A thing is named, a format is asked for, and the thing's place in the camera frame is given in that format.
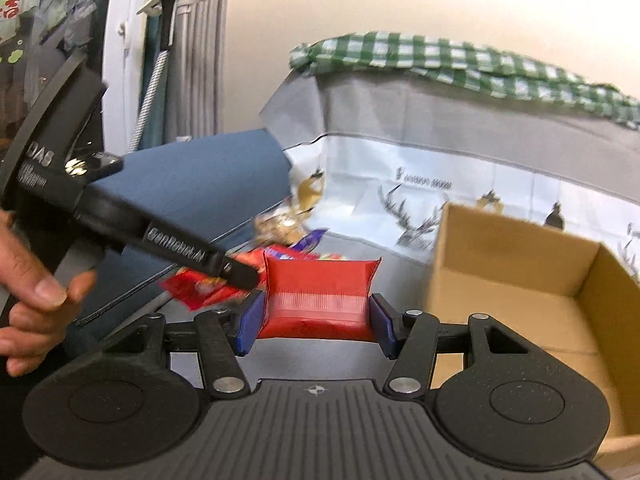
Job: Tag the green checkered cloth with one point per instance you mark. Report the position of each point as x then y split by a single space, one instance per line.
486 70

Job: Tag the person left hand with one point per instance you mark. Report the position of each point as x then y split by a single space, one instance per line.
44 309

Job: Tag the yellow chip packet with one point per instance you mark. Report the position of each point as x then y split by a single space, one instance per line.
196 290

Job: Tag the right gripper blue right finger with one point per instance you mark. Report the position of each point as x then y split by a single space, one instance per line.
384 321

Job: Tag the grey curtain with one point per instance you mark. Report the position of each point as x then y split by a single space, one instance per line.
193 88

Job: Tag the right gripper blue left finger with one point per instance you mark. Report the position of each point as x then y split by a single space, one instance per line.
247 321

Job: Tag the open cardboard box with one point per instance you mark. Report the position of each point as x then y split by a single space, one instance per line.
568 295

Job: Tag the red snack packet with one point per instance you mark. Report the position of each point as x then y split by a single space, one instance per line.
318 299

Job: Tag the grey printed sofa cover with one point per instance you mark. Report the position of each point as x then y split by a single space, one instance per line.
392 150

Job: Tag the clear bag of crackers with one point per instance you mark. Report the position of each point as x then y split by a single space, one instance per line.
285 225

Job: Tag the purple snack wrapper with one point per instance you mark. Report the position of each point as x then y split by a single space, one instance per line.
309 241

